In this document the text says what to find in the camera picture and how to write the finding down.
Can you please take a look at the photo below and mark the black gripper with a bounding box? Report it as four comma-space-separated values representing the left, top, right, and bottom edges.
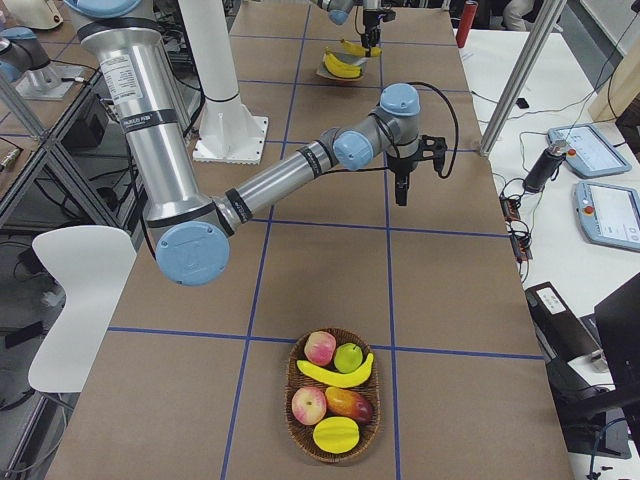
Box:
388, 135, 446, 206
363, 8, 396, 35

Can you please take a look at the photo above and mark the yellow plastic banana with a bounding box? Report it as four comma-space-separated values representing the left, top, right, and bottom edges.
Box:
296, 353, 375, 389
323, 51, 362, 80
340, 39, 382, 57
323, 48, 366, 79

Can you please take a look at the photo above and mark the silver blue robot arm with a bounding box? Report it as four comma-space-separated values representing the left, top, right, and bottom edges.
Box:
312, 0, 396, 34
67, 1, 458, 286

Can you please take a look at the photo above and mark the grey plate with orange rim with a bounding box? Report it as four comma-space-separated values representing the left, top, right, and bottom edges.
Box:
316, 49, 368, 82

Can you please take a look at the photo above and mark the brown wicker basket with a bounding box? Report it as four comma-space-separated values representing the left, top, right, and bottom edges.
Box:
285, 328, 381, 463

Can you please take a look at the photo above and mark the red cylinder bottle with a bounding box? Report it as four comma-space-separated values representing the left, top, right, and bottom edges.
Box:
456, 0, 478, 48

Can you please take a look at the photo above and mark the small black device on table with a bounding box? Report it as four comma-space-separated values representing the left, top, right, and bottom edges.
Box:
516, 97, 529, 109

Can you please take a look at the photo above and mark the green plastic pear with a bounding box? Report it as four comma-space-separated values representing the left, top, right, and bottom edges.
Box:
333, 342, 364, 374

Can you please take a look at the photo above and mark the pink red plastic apple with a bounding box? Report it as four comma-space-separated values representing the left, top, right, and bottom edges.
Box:
304, 331, 337, 367

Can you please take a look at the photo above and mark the blue teach pendant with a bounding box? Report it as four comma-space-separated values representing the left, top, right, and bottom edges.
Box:
547, 124, 631, 179
574, 181, 639, 252

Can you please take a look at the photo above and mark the black box with label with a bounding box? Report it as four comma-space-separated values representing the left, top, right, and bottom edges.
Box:
525, 282, 609, 373

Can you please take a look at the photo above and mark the red orange plastic mango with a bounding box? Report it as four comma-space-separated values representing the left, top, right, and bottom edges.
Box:
325, 386, 374, 425

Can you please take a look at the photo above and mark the black computer monitor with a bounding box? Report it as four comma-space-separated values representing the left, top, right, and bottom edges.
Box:
558, 276, 639, 442

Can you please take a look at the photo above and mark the yellow plastic starfruit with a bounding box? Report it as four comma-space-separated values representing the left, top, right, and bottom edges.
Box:
312, 416, 360, 454

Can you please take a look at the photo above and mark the white chair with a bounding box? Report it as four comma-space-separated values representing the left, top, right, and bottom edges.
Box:
28, 225, 136, 394

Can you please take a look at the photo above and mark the aluminium frame post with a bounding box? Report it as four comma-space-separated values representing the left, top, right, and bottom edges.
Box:
479, 0, 566, 157

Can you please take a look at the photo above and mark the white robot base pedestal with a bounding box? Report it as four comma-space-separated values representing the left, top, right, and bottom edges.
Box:
179, 0, 269, 165

